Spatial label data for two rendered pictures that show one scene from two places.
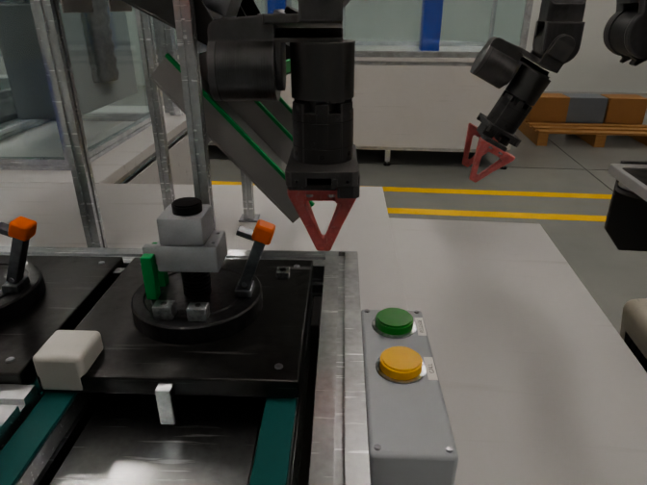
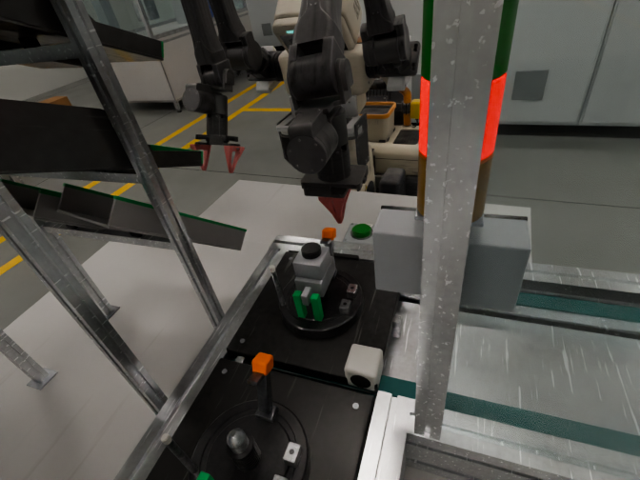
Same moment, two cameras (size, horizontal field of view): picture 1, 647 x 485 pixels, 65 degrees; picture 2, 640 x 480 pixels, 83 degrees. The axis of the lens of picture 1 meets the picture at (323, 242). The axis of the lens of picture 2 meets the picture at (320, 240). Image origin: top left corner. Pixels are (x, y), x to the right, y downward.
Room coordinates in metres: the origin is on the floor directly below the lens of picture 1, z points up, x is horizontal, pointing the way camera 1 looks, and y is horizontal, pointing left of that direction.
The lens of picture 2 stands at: (0.30, 0.52, 1.43)
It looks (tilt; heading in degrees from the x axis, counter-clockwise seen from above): 38 degrees down; 293
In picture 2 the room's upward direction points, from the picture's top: 10 degrees counter-clockwise
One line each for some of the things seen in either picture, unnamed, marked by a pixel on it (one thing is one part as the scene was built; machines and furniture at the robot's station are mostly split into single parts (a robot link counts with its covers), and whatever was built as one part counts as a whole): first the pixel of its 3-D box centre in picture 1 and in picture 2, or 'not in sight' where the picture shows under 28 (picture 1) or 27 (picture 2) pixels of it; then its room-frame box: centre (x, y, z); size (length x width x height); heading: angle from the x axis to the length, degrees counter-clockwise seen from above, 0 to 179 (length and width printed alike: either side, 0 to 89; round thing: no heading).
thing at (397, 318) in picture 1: (394, 324); (361, 231); (0.46, -0.08, 0.96); 0.04 x 0.04 x 0.02
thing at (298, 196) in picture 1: (323, 203); (330, 199); (0.49, 0.00, 1.09); 0.07 x 0.07 x 0.09; 89
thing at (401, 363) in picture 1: (401, 366); not in sight; (0.39, -0.07, 0.96); 0.04 x 0.04 x 0.02
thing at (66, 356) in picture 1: (70, 360); (364, 367); (0.39, 0.24, 0.97); 0.05 x 0.05 x 0.04; 88
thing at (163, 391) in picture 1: (167, 403); (396, 327); (0.36, 0.14, 0.95); 0.01 x 0.01 x 0.04; 88
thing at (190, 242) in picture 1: (180, 233); (311, 270); (0.48, 0.15, 1.06); 0.08 x 0.04 x 0.07; 88
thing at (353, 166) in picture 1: (323, 137); (332, 163); (0.48, 0.00, 1.16); 0.10 x 0.07 x 0.07; 179
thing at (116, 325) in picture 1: (200, 314); (322, 308); (0.48, 0.14, 0.96); 0.24 x 0.24 x 0.02; 88
